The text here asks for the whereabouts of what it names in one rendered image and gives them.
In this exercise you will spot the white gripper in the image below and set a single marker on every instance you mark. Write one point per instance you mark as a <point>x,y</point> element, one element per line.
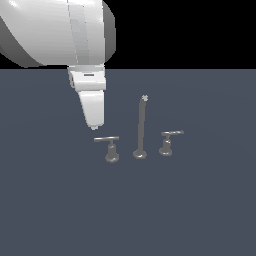
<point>88,80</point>

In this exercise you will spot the grey faucet spout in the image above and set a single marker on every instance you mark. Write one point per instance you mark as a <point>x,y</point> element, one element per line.
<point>141,130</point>

